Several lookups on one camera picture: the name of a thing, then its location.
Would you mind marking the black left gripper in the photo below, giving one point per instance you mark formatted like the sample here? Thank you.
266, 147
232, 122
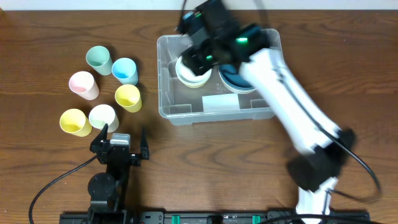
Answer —
121, 154

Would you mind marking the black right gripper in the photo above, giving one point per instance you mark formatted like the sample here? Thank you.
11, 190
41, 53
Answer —
195, 61

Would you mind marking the white bowl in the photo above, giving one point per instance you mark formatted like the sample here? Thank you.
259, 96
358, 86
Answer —
186, 75

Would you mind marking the yellow bowl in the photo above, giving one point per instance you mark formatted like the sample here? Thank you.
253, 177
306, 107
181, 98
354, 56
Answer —
193, 85

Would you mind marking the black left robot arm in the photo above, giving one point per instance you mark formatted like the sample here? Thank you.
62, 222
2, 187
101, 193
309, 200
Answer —
107, 189

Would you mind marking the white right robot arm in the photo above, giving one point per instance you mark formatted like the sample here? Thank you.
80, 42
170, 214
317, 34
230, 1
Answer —
323, 147

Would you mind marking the yellow cup near container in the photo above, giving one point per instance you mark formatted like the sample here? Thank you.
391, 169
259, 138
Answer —
129, 97

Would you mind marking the clear plastic storage container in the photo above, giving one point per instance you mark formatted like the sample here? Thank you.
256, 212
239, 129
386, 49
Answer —
214, 101

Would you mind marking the dark blue bowl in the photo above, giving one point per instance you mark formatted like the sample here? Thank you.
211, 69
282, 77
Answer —
231, 76

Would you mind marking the pale mint cup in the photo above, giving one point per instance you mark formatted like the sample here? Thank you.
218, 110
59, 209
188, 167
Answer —
104, 114

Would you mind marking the yellow cup front left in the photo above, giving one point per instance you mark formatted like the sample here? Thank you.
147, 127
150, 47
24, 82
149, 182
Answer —
75, 122

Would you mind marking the pale bowl under blue bowl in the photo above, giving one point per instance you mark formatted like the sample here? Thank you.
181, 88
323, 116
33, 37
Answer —
233, 88

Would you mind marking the pink cup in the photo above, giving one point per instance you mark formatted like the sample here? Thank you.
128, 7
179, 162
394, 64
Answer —
83, 84

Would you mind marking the light blue cup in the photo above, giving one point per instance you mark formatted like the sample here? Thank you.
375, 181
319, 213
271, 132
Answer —
125, 70

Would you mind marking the green cup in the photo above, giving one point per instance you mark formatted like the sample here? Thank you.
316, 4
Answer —
98, 57

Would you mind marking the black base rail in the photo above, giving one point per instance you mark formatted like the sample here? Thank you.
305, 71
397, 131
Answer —
170, 218

